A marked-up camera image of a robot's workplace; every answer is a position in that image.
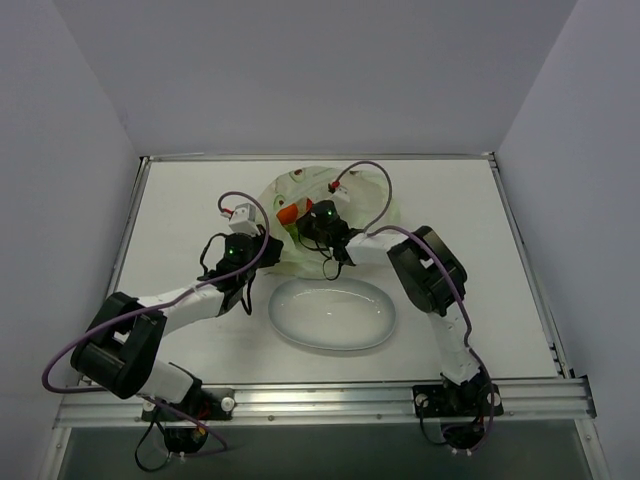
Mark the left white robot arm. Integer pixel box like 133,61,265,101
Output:
70,233,284,419

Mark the purple cable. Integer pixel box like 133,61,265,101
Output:
40,191,271,456
328,160,501,446

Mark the white oval plate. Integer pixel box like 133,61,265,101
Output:
268,278,397,352

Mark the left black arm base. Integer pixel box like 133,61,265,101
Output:
141,383,237,457

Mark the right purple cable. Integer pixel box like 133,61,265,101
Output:
328,160,501,446

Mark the translucent plastic bag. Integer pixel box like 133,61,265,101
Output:
259,161,400,279

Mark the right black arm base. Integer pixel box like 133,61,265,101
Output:
412,371,504,455

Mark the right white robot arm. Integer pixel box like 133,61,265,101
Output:
296,200,490,413

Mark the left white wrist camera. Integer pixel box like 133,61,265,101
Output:
229,203,261,237

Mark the aluminium front rail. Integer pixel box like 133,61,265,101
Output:
54,378,596,429

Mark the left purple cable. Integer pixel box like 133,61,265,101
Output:
40,191,271,456

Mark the orange fake fruit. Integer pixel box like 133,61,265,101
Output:
276,204,299,226

